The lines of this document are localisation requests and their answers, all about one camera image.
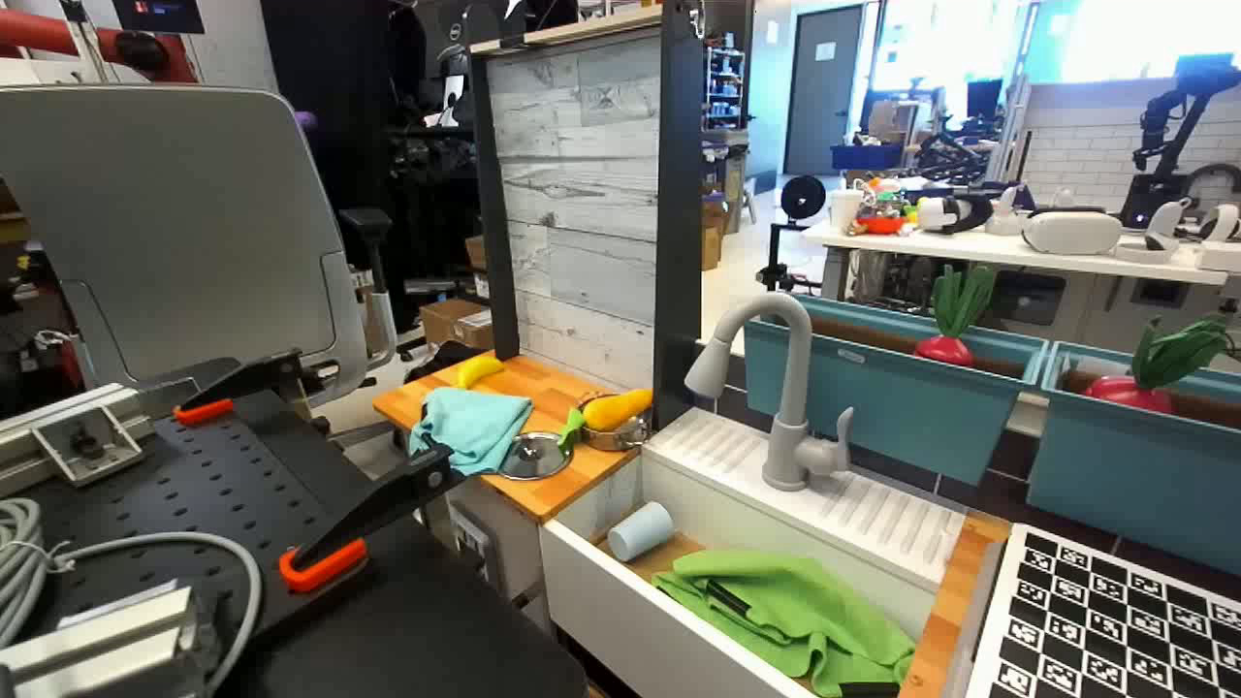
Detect black clamp orange tips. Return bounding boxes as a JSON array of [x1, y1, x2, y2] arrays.
[[276, 441, 459, 597], [170, 350, 325, 430]]

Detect white background shelf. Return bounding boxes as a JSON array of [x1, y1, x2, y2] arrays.
[[811, 226, 1241, 292]]

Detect brown cardboard box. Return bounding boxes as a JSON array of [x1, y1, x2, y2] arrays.
[[415, 293, 497, 351]]

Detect red padded bar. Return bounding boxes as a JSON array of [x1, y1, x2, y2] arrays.
[[0, 4, 201, 88]]

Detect black spool on stand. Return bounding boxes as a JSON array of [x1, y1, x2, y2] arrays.
[[755, 170, 830, 293]]

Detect large grey panel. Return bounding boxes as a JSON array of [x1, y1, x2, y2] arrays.
[[0, 84, 374, 391]]

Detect colourful toy pile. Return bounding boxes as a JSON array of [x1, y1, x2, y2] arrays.
[[848, 178, 916, 240]]

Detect white VR headset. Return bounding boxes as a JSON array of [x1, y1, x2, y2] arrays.
[[1019, 209, 1125, 260]]

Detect aluminium extrusion bar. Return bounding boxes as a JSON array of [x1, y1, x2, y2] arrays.
[[0, 579, 205, 698], [0, 381, 177, 488]]

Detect grey cable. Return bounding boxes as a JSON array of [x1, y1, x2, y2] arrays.
[[0, 497, 267, 689]]

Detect grey toy faucet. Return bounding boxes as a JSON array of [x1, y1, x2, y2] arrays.
[[678, 287, 860, 497]]

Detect yellow toy banana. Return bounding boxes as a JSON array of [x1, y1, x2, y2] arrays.
[[454, 351, 510, 391]]

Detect teal storage bin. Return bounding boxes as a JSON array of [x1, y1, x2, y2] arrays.
[[741, 292, 1055, 488], [1025, 338, 1241, 579]]

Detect orange plush carrot toy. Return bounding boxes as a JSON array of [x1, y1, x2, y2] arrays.
[[556, 384, 656, 455]]

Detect dark grey door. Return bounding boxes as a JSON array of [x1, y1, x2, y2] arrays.
[[782, 4, 868, 182]]

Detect wooden board strip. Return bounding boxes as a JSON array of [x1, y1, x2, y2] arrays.
[[901, 510, 1014, 698]]

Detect black frame post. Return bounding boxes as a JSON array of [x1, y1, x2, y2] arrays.
[[651, 0, 710, 430]]

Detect small metal bowl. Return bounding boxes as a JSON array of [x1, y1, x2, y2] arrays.
[[510, 430, 577, 486]]

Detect teal cloth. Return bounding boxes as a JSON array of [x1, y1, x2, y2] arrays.
[[406, 384, 537, 481]]

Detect cabinet under counter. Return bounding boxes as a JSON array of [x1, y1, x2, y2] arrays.
[[442, 477, 548, 606]]

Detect black white calibration board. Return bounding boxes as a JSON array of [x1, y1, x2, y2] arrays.
[[965, 521, 1241, 698]]

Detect white toy sink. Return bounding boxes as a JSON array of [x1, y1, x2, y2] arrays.
[[539, 408, 974, 698]]

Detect green cloth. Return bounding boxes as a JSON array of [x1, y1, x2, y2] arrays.
[[651, 548, 919, 698]]

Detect red plush radish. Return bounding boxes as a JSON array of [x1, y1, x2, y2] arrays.
[[910, 260, 1000, 370], [1084, 319, 1239, 415]]

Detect light blue cup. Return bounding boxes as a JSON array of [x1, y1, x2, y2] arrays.
[[605, 500, 678, 567]]

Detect black perforated breadboard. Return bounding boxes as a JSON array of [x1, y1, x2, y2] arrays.
[[0, 384, 585, 698]]

